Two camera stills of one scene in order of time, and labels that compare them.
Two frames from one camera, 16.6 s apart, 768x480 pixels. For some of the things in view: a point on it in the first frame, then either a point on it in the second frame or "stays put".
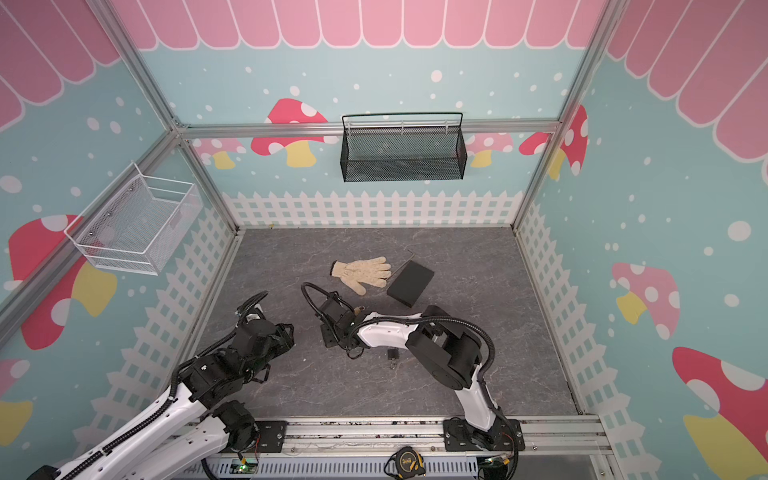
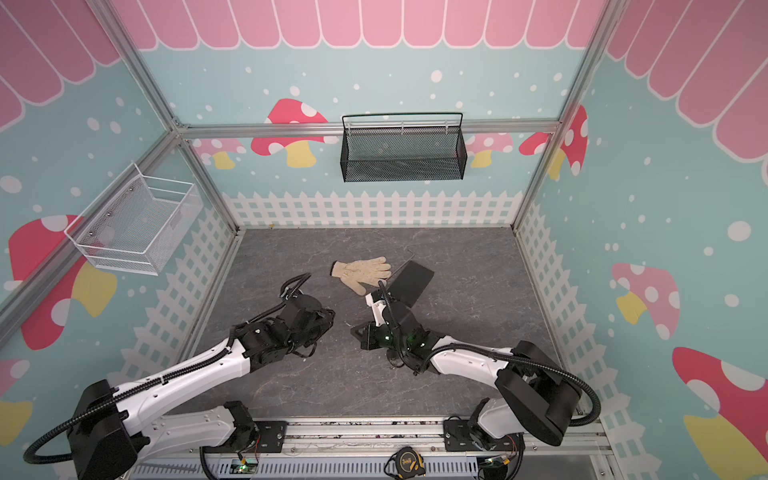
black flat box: (410, 283) stays put
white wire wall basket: (137, 222) stays put
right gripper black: (330, 318) -> (393, 309)
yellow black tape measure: (405, 463) stays put
